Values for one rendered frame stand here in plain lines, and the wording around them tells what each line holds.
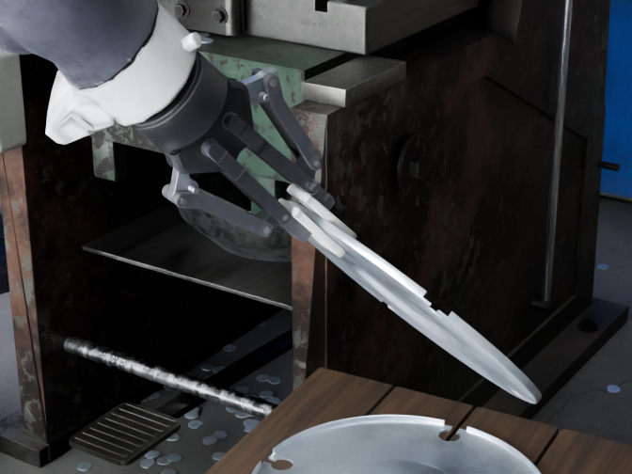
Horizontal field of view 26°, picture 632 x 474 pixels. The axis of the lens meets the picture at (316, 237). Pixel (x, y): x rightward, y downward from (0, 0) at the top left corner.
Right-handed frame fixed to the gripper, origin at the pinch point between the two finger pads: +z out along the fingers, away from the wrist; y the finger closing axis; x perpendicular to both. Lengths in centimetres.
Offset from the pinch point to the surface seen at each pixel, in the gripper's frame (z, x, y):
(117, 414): 40, 56, -31
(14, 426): 46, 82, -44
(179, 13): 14, 63, 15
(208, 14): 16, 60, 17
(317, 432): 27.7, 12.3, -15.2
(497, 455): 36.4, -1.3, -6.1
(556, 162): 77, 55, 37
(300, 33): 22, 50, 21
